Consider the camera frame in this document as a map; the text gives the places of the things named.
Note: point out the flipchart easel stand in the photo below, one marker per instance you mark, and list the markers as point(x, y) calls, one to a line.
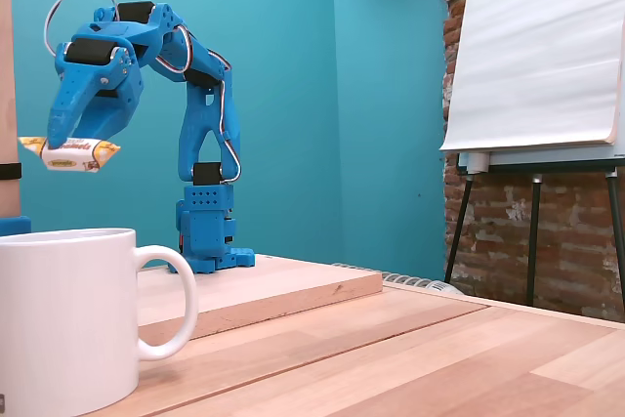
point(534, 221)

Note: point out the caramel sweet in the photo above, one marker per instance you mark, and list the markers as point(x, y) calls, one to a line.
point(83, 153)

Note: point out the white radiator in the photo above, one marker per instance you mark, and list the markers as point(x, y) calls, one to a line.
point(420, 282)

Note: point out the wooden post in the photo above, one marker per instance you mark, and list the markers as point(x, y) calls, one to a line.
point(6, 70)

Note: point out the blue printed post mount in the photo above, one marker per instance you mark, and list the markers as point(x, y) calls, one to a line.
point(14, 225)

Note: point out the white flipchart paper pad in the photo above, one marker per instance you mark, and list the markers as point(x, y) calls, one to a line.
point(532, 46)

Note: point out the white ceramic mug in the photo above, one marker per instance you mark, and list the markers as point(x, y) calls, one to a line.
point(63, 319)

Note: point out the light wooden base board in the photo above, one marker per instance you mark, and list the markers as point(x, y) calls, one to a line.
point(293, 285)

